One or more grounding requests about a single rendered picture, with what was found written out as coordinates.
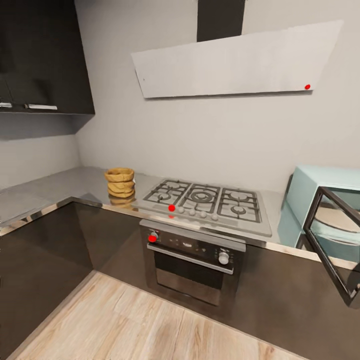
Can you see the popcorn bag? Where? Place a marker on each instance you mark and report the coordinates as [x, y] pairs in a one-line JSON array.
[[120, 182]]

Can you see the oven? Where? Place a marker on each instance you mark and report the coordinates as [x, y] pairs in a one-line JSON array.
[[196, 268]]

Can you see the range hood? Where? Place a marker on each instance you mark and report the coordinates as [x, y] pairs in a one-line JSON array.
[[222, 61]]

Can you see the burner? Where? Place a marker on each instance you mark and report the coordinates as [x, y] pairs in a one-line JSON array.
[[229, 206]]

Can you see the cabinet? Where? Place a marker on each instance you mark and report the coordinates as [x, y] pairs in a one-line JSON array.
[[42, 63]]

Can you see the microwave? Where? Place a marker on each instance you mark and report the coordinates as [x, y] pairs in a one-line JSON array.
[[326, 202]]

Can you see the drop in sink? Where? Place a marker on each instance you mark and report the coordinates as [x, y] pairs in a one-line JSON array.
[[14, 204]]

